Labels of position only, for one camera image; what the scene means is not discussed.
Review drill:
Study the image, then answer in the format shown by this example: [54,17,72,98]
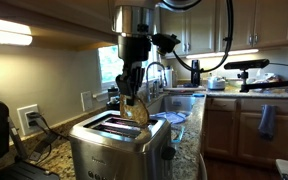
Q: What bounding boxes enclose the brown bread slice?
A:
[118,94,151,128]

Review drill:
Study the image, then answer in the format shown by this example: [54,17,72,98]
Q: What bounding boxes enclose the rectangular glass bowl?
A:
[170,124,186,145]

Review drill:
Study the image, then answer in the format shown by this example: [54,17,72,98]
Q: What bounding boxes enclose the black power plug cable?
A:
[26,112,70,142]
[28,119,60,164]

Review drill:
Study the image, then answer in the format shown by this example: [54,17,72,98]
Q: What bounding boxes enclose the white rice cooker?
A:
[206,75,227,91]

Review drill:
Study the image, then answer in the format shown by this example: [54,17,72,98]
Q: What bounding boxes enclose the tall black grinder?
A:
[190,59,201,87]

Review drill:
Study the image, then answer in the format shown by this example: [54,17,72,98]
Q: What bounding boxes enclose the white wall switch plate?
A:
[80,90,94,112]

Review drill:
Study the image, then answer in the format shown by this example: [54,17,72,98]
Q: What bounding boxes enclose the blue-rimmed plastic lid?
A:
[155,111,188,125]

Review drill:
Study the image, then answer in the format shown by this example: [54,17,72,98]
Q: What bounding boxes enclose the white paper towel roll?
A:
[163,66,174,88]

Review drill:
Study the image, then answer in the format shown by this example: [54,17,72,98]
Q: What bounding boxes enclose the black stereo camera bar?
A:
[223,58,271,71]

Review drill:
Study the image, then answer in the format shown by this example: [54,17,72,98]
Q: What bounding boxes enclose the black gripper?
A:
[115,35,152,106]

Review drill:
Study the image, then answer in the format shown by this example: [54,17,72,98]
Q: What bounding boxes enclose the white wall outlet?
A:
[16,104,41,137]

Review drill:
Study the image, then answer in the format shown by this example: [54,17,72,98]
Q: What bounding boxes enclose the blue hanging dish towel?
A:
[257,104,278,141]

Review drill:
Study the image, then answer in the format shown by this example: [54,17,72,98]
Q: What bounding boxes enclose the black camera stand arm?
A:
[237,69,288,94]

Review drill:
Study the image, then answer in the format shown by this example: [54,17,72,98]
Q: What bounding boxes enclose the stainless steel two-slot toaster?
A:
[68,110,177,180]

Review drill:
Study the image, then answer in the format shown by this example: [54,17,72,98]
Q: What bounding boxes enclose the kitchen window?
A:
[97,33,161,90]

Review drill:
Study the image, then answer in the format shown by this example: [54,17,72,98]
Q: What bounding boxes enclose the stainless steel sink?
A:
[147,94,198,116]

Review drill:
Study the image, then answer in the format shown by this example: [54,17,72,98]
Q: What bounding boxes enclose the chrome kitchen faucet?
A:
[145,61,168,103]

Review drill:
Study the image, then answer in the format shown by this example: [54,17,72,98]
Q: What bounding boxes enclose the wooden lower cabinet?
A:
[202,96,288,168]

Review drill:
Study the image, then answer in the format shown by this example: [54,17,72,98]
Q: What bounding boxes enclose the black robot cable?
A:
[160,0,235,74]

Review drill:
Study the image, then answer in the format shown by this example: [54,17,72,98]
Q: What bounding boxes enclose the black cylindrical bottle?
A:
[106,99,122,112]

